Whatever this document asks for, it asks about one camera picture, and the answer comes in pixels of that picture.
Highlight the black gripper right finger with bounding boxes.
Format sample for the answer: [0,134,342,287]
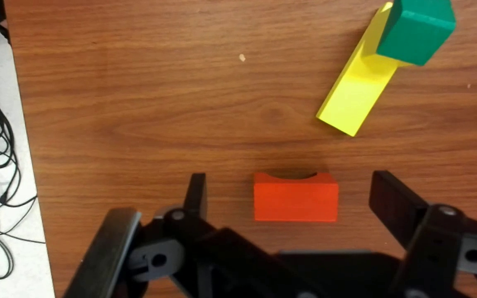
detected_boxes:
[367,169,477,298]

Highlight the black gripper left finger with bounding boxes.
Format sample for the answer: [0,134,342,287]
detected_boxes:
[62,173,306,298]

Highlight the orange arch block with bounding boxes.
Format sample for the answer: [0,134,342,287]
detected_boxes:
[251,171,340,226]

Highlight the yellow flat long block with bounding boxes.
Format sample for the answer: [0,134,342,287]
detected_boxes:
[314,52,402,139]

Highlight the green triangular prism block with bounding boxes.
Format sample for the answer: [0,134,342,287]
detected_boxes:
[374,0,456,68]

